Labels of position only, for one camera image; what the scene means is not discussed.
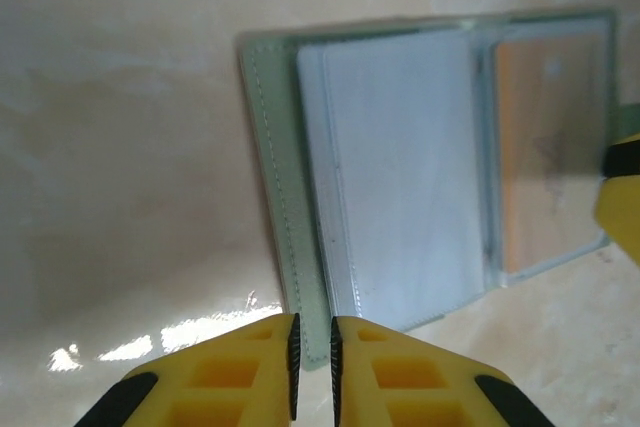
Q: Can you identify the gold credit card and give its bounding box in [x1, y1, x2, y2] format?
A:
[492, 34, 610, 276]

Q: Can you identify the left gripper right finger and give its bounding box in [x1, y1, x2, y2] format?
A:
[328, 315, 547, 427]

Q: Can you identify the green leather card holder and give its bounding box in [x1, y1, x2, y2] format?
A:
[234, 6, 640, 373]

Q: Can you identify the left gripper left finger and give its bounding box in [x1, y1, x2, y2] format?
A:
[73, 312, 302, 427]

